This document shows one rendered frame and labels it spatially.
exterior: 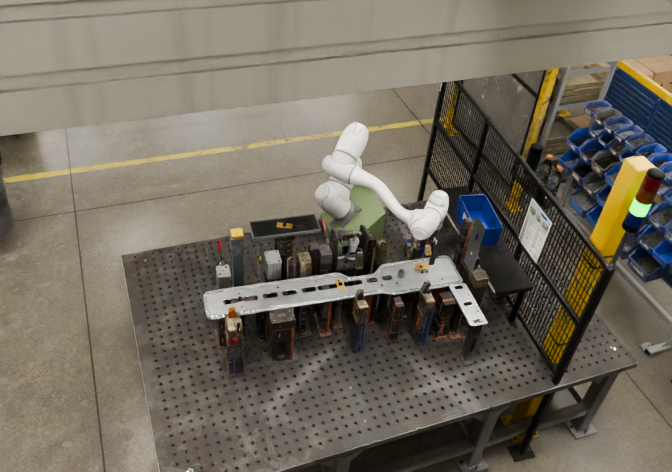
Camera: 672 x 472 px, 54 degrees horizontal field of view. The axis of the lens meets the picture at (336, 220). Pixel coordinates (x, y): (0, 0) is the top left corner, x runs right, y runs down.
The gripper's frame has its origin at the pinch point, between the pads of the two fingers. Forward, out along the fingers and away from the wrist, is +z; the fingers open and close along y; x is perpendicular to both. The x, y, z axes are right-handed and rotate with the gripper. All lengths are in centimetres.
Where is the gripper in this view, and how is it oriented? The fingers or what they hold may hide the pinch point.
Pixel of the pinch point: (426, 254)
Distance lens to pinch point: 355.2
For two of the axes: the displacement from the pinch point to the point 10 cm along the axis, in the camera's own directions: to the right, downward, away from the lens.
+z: -0.7, 7.6, 6.5
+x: 9.6, -1.2, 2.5
